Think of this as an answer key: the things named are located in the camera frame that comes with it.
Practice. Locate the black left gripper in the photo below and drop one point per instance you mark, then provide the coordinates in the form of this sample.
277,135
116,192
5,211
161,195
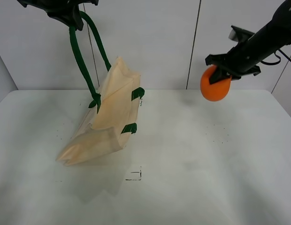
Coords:
65,11

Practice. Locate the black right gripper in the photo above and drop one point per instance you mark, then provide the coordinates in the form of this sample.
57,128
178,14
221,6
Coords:
232,64

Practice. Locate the orange with stem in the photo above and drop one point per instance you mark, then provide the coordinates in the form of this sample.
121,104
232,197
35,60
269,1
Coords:
217,91

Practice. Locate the white linen bag green handles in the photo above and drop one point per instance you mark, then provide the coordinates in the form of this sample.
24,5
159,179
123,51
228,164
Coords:
113,112

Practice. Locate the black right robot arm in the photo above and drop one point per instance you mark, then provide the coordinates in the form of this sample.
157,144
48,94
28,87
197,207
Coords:
251,49

